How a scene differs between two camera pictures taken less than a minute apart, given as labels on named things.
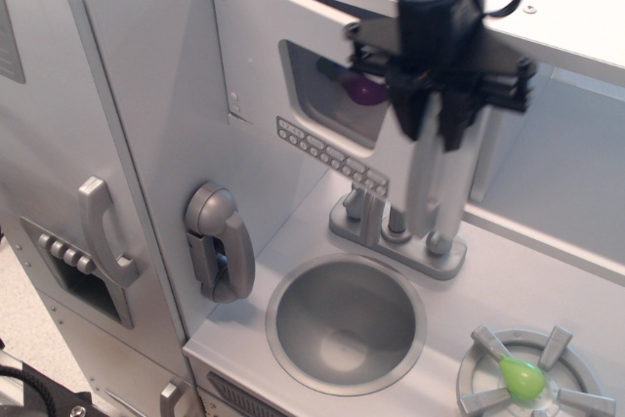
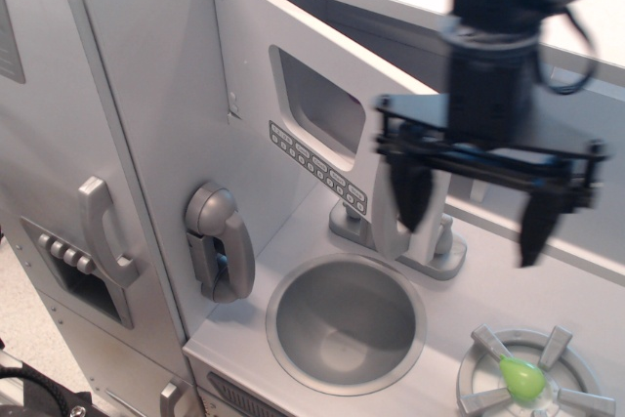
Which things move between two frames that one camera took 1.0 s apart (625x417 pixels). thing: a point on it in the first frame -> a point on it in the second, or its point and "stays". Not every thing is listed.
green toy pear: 525,382 stays
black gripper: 439,39 -> 490,122
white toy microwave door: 292,77 stays
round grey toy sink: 346,323 stays
